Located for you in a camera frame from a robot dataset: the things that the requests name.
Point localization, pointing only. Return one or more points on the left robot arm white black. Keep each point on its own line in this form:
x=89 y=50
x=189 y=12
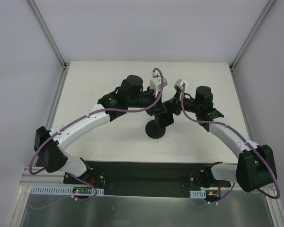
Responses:
x=129 y=97

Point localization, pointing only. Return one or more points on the white cable duct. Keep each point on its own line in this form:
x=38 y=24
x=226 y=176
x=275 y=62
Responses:
x=66 y=190
x=200 y=194

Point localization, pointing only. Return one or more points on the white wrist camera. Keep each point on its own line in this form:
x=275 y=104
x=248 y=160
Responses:
x=180 y=84
x=156 y=83

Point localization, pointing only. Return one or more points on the right aluminium frame post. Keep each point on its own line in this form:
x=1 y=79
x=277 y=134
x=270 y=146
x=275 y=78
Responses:
x=257 y=25

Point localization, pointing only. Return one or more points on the left white cable duct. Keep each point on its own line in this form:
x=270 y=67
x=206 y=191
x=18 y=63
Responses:
x=66 y=190

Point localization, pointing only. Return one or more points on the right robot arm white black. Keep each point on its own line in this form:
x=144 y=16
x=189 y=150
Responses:
x=255 y=167

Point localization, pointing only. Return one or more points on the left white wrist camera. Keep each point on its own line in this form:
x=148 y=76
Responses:
x=156 y=83

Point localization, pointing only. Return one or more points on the black phone stand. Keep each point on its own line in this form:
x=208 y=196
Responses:
x=154 y=130

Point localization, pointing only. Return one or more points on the right white cable duct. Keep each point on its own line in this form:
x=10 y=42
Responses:
x=200 y=194

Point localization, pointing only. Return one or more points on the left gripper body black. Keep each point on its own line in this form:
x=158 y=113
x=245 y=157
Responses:
x=155 y=107

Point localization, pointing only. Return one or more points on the black smartphone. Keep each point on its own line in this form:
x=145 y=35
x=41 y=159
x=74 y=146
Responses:
x=165 y=119

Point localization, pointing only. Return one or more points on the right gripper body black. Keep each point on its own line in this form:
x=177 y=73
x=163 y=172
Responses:
x=176 y=107

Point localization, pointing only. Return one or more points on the aluminium frame post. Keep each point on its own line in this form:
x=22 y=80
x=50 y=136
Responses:
x=257 y=25
x=46 y=32

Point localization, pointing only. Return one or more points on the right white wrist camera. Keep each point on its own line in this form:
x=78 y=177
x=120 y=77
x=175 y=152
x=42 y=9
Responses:
x=180 y=84

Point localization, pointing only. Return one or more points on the left aluminium frame post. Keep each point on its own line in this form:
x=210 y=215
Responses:
x=46 y=32

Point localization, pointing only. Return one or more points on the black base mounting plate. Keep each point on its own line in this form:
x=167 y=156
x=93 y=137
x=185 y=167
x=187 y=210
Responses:
x=175 y=180

